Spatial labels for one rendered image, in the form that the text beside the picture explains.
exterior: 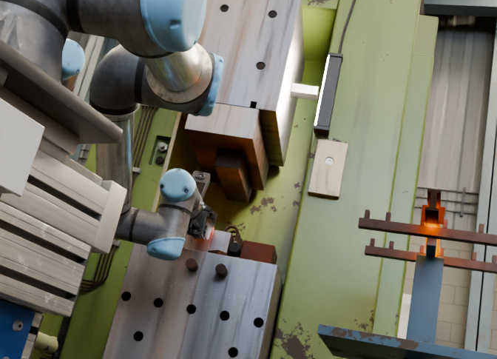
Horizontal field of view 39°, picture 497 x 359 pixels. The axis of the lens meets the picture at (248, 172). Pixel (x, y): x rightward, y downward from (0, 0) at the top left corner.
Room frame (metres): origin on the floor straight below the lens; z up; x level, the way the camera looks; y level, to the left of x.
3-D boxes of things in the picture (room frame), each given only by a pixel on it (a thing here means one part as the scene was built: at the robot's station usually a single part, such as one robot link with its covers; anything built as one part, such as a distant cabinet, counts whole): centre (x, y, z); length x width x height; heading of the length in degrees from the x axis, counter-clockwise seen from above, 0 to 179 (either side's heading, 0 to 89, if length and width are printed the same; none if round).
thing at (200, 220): (1.65, 0.11, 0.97); 0.12 x 0.08 x 0.09; 170
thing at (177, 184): (1.50, 0.14, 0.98); 0.11 x 0.08 x 0.09; 170
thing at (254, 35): (2.02, 0.03, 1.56); 0.42 x 0.39 x 0.40; 170
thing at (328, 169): (1.89, -0.23, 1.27); 0.09 x 0.02 x 0.17; 80
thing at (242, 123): (2.03, 0.07, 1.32); 0.42 x 0.20 x 0.10; 170
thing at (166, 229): (1.50, 0.16, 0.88); 0.11 x 0.08 x 0.11; 87
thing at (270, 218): (2.33, -0.03, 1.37); 0.41 x 0.10 x 0.91; 80
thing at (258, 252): (1.85, -0.08, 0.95); 0.12 x 0.09 x 0.07; 170
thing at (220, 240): (2.03, 0.07, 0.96); 0.42 x 0.20 x 0.09; 170
